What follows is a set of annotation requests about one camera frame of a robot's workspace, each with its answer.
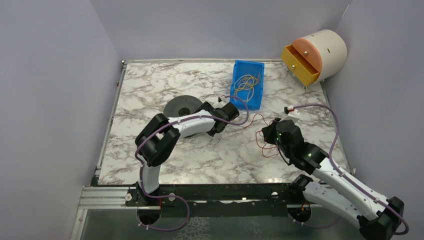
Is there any dark grey perforated spool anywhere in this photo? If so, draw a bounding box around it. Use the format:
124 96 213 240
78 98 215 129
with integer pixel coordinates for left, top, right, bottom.
163 95 203 118

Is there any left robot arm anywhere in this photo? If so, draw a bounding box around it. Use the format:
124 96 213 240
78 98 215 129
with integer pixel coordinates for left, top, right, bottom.
134 102 240 196

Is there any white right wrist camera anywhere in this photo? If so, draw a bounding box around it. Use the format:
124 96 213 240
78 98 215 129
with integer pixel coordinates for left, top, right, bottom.
282 105 301 123

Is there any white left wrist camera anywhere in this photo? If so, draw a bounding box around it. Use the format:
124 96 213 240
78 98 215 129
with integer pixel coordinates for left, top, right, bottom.
218 95 228 105

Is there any red cable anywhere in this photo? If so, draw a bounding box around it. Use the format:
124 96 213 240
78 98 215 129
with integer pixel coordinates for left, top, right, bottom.
243 113 282 159

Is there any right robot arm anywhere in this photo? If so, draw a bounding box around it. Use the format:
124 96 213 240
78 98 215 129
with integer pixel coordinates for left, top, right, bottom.
261 118 405 240

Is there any round cream drawer cabinet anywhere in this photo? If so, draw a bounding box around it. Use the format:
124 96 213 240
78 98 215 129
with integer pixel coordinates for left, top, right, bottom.
281 29 348 89

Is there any yellow cable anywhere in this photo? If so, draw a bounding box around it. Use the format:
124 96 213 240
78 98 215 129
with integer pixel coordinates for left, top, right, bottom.
233 74 259 102

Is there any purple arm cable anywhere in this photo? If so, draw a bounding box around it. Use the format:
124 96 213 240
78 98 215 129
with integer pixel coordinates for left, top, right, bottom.
134 95 250 232
287 103 410 236

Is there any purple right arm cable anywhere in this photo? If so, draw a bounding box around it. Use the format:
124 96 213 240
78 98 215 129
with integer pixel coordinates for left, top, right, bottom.
287 103 410 236

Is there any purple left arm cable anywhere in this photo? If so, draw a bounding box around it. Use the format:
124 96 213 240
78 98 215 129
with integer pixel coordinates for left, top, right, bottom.
134 95 250 232

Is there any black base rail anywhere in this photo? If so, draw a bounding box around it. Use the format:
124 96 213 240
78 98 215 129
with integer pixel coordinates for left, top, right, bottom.
78 178 310 219

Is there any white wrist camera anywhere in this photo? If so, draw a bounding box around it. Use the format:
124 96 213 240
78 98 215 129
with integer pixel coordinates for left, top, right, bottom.
218 95 228 105
282 105 301 123

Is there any blue plastic bin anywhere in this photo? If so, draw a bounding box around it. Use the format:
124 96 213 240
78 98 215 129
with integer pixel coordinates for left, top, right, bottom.
230 60 265 111

